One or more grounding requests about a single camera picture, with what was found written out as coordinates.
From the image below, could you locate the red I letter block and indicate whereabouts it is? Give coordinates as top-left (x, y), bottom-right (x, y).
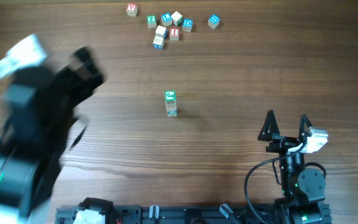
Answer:
top-left (170, 28), bottom-right (180, 41)

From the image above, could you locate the white blue-sided block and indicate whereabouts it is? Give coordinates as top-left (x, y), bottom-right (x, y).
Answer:
top-left (155, 26), bottom-right (167, 39)

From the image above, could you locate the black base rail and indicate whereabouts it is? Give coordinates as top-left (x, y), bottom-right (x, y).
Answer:
top-left (54, 202), bottom-right (333, 224)

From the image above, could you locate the white green-sided block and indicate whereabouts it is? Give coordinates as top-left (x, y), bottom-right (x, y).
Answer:
top-left (172, 11), bottom-right (183, 26)

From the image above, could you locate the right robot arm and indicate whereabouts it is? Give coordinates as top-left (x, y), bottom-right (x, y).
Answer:
top-left (257, 110), bottom-right (329, 223)

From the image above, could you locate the blue block far right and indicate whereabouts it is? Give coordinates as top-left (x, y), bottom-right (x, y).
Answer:
top-left (208, 14), bottom-right (220, 29)

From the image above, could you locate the white block blue X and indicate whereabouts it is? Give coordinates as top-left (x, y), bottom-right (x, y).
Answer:
top-left (153, 36), bottom-right (164, 50)

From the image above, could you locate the right black cable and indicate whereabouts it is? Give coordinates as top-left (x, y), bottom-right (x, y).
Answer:
top-left (244, 141), bottom-right (307, 224)

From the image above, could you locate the green J letter block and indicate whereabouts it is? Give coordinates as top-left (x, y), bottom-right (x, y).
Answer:
top-left (165, 90), bottom-right (176, 101)

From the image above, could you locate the blue L letter block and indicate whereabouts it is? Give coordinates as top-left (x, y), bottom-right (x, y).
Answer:
top-left (161, 12), bottom-right (173, 27)

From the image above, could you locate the green Z letter block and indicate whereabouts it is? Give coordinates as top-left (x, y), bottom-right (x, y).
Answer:
top-left (147, 15), bottom-right (157, 29)

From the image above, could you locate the red Y letter block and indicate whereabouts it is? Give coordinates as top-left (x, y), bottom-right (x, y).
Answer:
top-left (126, 3), bottom-right (138, 17)

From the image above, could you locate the white picture block blue side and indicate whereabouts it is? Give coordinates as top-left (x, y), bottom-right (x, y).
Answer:
top-left (167, 109), bottom-right (177, 114)

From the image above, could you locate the yellow wooden block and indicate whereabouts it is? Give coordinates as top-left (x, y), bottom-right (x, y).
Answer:
top-left (165, 100), bottom-right (177, 107)

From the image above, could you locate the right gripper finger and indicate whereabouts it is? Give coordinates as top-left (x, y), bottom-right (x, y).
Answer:
top-left (298, 114), bottom-right (312, 141)
top-left (257, 110), bottom-right (280, 142)

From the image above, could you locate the red A letter block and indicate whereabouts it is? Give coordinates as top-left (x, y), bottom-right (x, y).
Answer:
top-left (166, 105), bottom-right (177, 111)

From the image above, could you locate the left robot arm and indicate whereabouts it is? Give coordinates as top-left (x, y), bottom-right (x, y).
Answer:
top-left (0, 47), bottom-right (104, 223)

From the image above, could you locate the blue D letter block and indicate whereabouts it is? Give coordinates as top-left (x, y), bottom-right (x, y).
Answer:
top-left (182, 19), bottom-right (193, 32)

